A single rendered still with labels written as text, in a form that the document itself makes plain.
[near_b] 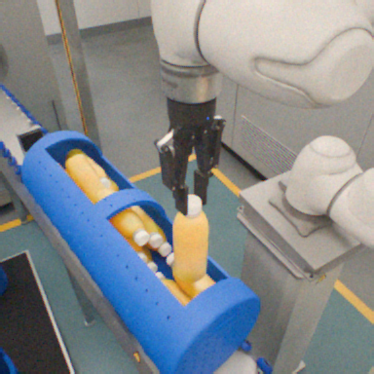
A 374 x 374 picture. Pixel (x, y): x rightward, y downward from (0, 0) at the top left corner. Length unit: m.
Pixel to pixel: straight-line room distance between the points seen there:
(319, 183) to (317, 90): 0.75
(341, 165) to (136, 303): 0.64
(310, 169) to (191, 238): 0.49
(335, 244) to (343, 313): 1.21
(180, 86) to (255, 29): 0.18
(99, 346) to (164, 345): 1.36
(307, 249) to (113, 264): 0.57
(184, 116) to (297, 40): 0.25
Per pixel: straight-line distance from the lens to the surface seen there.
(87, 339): 2.25
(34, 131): 1.73
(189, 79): 0.52
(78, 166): 1.27
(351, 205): 1.07
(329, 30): 0.36
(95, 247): 1.02
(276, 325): 1.54
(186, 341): 0.83
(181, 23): 0.47
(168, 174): 0.61
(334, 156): 1.10
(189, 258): 0.78
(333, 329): 2.35
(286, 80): 0.37
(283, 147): 2.68
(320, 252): 1.20
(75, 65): 1.86
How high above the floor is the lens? 1.95
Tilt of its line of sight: 42 degrees down
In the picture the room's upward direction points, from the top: straight up
